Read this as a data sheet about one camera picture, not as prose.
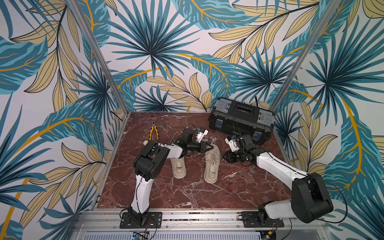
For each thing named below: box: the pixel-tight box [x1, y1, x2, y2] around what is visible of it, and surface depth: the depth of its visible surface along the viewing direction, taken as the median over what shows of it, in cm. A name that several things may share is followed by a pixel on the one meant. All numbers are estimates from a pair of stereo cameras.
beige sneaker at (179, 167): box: [170, 156, 187, 180], surface depth 87 cm
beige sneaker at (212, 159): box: [202, 143, 221, 184], surface depth 88 cm
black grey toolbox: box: [208, 97, 276, 146], surface depth 98 cm
